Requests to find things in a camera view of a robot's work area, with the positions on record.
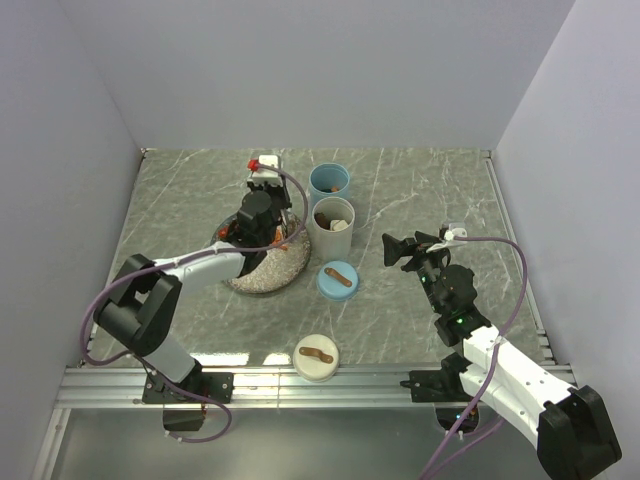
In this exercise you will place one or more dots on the aluminium right side rail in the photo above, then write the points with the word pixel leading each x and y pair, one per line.
pixel 529 298

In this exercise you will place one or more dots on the blue cylindrical container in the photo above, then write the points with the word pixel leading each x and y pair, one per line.
pixel 328 180

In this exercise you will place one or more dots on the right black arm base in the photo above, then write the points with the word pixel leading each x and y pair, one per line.
pixel 441 389

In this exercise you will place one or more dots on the white lid brown handle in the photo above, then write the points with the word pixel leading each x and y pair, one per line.
pixel 316 358

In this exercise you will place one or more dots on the blue lid brown handle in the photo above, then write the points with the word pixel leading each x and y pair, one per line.
pixel 337 281

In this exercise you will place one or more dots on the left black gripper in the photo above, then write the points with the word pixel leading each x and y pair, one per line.
pixel 275 188

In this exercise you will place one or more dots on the white square toast toy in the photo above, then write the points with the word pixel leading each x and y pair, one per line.
pixel 339 225

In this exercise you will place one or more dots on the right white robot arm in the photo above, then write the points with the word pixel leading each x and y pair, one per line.
pixel 569 427

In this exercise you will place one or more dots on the white cylindrical container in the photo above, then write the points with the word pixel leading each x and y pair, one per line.
pixel 327 244

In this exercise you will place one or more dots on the aluminium rail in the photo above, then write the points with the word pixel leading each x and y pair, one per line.
pixel 270 387
pixel 529 298

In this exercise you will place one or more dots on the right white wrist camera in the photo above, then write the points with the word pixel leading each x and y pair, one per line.
pixel 450 235

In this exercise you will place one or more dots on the speckled grey plate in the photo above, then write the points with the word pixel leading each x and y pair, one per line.
pixel 278 269

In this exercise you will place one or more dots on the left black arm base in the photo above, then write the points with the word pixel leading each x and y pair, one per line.
pixel 185 404

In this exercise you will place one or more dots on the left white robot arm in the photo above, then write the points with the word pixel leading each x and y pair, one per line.
pixel 139 308

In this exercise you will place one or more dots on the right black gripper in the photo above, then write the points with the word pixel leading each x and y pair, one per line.
pixel 396 248

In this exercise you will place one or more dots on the aluminium front rail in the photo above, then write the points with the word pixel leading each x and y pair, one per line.
pixel 270 387

